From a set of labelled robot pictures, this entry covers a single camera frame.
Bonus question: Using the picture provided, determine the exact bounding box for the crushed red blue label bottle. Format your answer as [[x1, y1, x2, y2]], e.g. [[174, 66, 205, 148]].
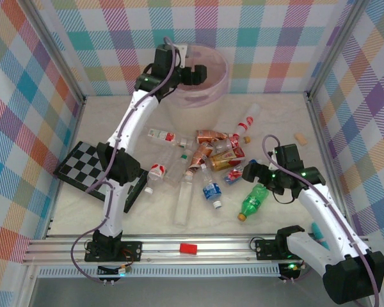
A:
[[223, 159, 259, 186]]

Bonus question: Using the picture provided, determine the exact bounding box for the green plastic bottle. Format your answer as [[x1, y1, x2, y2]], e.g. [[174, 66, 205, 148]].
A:
[[237, 183, 270, 223]]

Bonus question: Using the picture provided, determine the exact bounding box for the blue label water bottle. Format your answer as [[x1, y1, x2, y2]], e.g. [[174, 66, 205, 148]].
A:
[[200, 163, 224, 210]]

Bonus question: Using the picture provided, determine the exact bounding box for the long white bottle red label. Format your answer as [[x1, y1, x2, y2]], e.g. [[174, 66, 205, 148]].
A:
[[232, 102, 263, 139]]

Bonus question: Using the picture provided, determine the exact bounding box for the red white carton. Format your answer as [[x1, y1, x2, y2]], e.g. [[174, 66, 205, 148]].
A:
[[148, 127, 177, 144]]

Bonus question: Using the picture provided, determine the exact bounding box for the orange label bottle pink cap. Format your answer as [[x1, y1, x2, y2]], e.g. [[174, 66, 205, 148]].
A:
[[186, 141, 214, 177]]

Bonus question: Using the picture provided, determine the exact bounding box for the orange label bottle red cap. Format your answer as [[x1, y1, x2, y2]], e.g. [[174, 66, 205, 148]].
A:
[[196, 129, 236, 145]]

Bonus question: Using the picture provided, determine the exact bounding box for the small clear plastic bottle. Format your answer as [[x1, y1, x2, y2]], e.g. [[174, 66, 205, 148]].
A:
[[175, 136, 195, 148]]

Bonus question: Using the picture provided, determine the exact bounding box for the tall clear plastic bottle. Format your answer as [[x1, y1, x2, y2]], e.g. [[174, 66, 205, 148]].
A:
[[173, 174, 195, 226]]

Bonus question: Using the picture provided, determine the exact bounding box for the clear bottle red white label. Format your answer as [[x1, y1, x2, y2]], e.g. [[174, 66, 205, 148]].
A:
[[143, 162, 167, 195]]

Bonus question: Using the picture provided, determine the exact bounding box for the pink plastic bin liner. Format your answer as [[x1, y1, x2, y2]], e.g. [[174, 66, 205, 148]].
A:
[[174, 44, 231, 108]]

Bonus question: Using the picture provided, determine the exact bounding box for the beige waste bin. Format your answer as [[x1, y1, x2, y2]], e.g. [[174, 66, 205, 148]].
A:
[[163, 44, 231, 134]]

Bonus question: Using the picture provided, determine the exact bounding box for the teal pen tool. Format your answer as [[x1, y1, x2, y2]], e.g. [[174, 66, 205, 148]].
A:
[[312, 223, 329, 250]]

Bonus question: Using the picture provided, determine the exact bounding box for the small circuit board green light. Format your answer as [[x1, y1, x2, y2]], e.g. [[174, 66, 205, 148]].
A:
[[280, 262, 305, 279], [97, 264, 132, 278]]

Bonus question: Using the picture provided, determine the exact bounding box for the small red block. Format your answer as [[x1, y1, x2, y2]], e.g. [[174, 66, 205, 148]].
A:
[[179, 243, 198, 256]]

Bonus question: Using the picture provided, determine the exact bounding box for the black silver checkerboard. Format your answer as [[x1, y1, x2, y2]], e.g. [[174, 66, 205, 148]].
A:
[[53, 140, 150, 214]]

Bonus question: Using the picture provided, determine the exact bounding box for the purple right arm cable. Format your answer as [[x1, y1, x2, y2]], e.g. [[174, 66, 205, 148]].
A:
[[262, 134, 381, 307]]

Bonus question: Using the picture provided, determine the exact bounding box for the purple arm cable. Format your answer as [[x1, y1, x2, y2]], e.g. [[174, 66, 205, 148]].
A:
[[70, 36, 180, 285], [262, 134, 381, 307]]

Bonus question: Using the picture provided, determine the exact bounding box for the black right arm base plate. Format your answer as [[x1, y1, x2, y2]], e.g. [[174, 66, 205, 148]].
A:
[[255, 238, 314, 260]]

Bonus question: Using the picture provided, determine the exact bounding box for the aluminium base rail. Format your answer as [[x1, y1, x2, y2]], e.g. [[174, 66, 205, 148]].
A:
[[21, 234, 371, 265]]

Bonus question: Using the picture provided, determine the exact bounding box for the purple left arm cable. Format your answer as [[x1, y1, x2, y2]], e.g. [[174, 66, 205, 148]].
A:
[[70, 36, 180, 285]]

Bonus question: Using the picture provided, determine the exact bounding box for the aluminium frame post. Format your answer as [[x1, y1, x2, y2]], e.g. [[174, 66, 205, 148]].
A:
[[24, 0, 86, 105], [307, 0, 371, 102]]

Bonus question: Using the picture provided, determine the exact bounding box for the white slotted cable duct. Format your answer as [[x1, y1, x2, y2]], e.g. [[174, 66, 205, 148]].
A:
[[37, 267, 282, 278]]

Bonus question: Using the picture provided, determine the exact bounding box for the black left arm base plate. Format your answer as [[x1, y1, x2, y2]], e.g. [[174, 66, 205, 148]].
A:
[[84, 240, 143, 263]]

